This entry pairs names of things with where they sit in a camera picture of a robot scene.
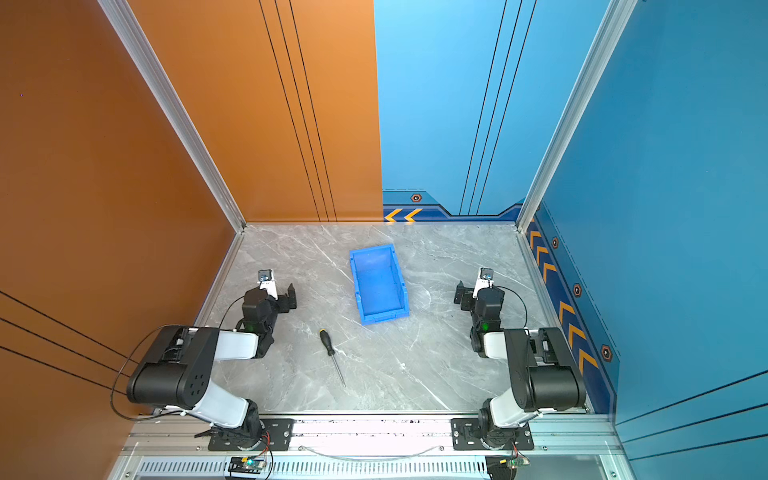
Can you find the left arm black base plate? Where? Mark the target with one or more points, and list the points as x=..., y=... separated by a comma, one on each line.
x=274, y=434

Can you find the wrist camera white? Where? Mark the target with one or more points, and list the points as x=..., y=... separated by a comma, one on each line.
x=484, y=280
x=266, y=282

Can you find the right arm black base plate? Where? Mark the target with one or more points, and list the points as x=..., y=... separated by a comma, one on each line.
x=467, y=435

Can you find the blue plastic bin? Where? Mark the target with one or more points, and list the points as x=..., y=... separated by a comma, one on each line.
x=380, y=289

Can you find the circuit board right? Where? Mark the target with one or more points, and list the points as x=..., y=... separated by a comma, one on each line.
x=515, y=462

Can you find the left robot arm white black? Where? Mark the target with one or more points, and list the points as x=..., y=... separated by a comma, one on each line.
x=175, y=374

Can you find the aluminium corner post right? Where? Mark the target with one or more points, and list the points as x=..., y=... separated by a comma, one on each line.
x=601, y=50

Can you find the aluminium front rail frame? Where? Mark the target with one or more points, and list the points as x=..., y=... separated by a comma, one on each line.
x=380, y=446

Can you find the aluminium corner post left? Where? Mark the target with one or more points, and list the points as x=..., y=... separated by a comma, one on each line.
x=127, y=27

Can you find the green circuit board left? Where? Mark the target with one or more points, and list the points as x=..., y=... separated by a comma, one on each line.
x=247, y=467

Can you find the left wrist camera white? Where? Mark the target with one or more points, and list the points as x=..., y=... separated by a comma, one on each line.
x=266, y=282

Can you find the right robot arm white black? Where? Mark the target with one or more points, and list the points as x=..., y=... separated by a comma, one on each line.
x=543, y=375

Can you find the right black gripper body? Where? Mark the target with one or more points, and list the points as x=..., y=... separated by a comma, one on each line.
x=465, y=297

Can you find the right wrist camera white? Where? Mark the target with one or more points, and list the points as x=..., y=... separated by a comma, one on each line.
x=484, y=280

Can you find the black yellow handle screwdriver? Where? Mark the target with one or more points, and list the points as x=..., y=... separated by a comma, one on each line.
x=328, y=345

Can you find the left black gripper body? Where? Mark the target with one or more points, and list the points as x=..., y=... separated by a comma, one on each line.
x=282, y=300

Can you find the aluminium corner post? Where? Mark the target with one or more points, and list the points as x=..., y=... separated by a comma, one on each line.
x=601, y=50
x=127, y=27

